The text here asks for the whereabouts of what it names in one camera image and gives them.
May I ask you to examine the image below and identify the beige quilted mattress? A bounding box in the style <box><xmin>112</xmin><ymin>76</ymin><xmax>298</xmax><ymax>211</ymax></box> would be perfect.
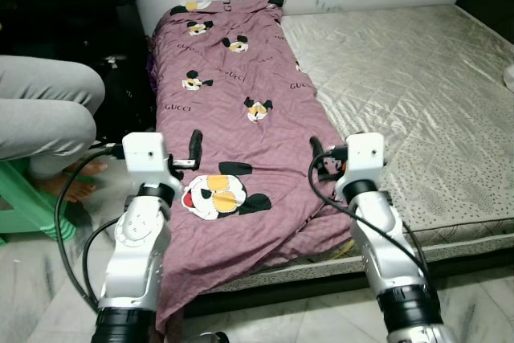
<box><xmin>189</xmin><ymin>4</ymin><xmax>514</xmax><ymax>292</ymax></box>

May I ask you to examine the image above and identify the pink Mickey Mouse blanket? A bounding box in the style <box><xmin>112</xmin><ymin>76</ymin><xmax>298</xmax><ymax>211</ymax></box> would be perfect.
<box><xmin>149</xmin><ymin>0</ymin><xmax>378</xmax><ymax>333</ymax></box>

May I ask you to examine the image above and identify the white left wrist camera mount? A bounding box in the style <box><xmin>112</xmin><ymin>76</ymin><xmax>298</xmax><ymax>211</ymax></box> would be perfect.
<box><xmin>122</xmin><ymin>132</ymin><xmax>182</xmax><ymax>196</ymax></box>

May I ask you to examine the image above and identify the black bag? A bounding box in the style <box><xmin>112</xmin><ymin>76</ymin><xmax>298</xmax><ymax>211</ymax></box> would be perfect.
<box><xmin>0</xmin><ymin>0</ymin><xmax>157</xmax><ymax>151</ymax></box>

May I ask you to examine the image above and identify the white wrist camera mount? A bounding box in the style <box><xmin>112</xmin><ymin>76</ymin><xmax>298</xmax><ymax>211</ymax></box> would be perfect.
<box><xmin>336</xmin><ymin>133</ymin><xmax>387</xmax><ymax>199</ymax></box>
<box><xmin>122</xmin><ymin>132</ymin><xmax>182</xmax><ymax>196</ymax></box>

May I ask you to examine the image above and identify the green plastic stool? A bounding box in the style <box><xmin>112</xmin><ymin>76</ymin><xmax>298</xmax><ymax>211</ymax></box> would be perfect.
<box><xmin>0</xmin><ymin>158</ymin><xmax>81</xmax><ymax>244</ymax></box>

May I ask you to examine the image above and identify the person with bare feet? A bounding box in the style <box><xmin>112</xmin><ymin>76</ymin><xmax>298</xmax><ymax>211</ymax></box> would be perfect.
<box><xmin>0</xmin><ymin>55</ymin><xmax>109</xmax><ymax>204</ymax></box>

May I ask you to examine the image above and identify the dark bed frame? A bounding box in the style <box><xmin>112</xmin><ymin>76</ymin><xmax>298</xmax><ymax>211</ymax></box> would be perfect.
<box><xmin>181</xmin><ymin>245</ymin><xmax>514</xmax><ymax>320</ymax></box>

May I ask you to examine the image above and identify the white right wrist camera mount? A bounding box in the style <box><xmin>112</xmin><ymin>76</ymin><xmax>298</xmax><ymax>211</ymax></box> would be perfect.
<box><xmin>336</xmin><ymin>133</ymin><xmax>387</xmax><ymax>199</ymax></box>

